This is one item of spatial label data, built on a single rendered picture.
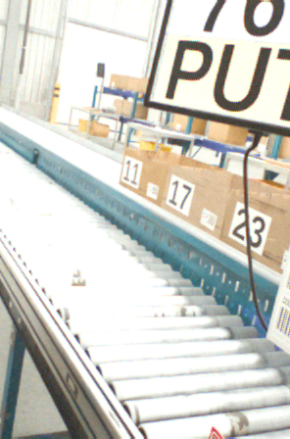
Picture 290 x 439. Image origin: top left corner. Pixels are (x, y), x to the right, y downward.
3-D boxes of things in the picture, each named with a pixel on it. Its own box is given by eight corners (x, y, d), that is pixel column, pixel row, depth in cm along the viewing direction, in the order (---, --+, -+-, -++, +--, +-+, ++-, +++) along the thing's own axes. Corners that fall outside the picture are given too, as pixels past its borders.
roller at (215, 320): (59, 347, 119) (54, 330, 123) (243, 337, 144) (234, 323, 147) (65, 331, 117) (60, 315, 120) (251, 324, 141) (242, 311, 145)
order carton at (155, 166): (117, 185, 231) (123, 146, 227) (174, 191, 245) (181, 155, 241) (160, 209, 197) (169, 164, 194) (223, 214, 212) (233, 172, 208)
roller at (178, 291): (40, 290, 134) (37, 309, 135) (210, 290, 158) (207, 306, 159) (34, 283, 138) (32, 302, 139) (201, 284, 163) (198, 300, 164)
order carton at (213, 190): (159, 209, 198) (169, 164, 194) (223, 214, 211) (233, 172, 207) (217, 242, 164) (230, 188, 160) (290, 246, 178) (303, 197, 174)
